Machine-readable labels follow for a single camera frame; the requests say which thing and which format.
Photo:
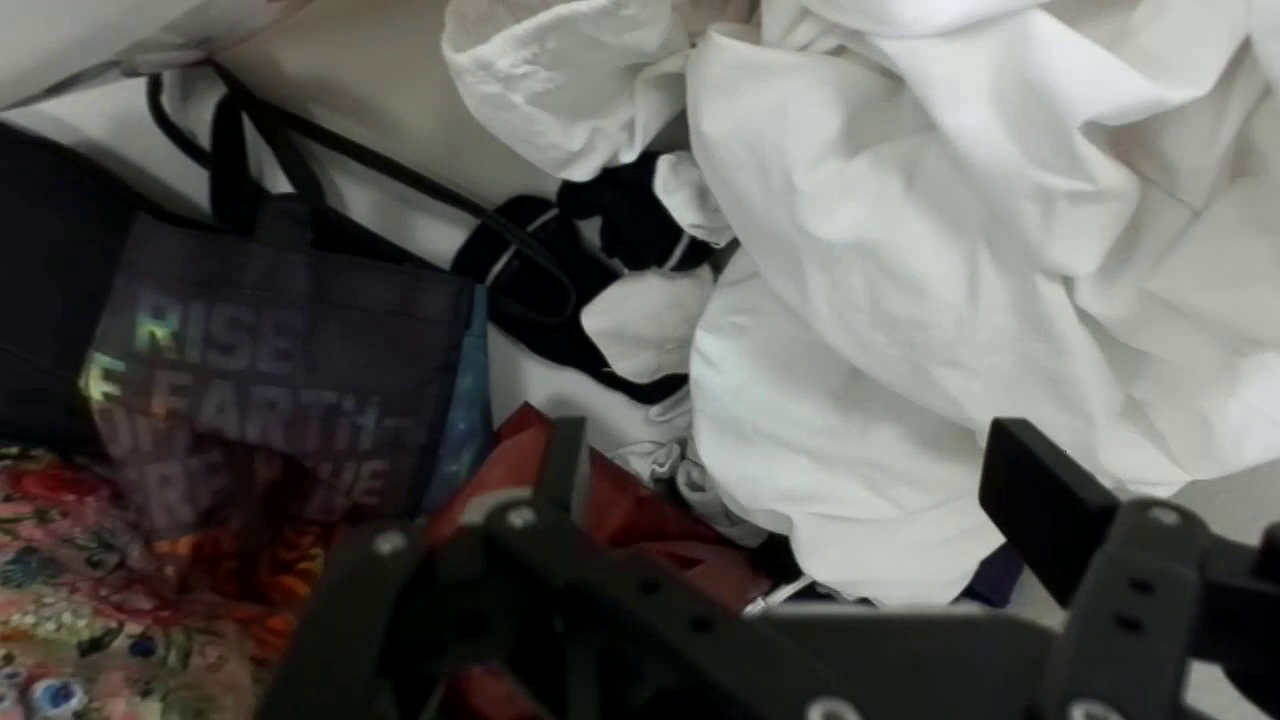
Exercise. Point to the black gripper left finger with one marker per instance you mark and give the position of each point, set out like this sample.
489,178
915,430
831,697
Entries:
443,601

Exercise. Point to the white cloth garment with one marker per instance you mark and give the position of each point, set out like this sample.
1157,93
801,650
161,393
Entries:
933,264

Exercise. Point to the dark printed tote bag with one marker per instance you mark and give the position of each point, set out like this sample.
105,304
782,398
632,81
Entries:
295,360

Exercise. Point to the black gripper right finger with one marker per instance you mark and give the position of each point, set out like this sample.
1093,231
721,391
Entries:
1144,601

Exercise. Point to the dark red cloth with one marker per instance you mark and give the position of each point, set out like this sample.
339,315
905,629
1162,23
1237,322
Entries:
643,524

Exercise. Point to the pink floral tote bag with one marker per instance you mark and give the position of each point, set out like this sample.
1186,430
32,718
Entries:
105,627

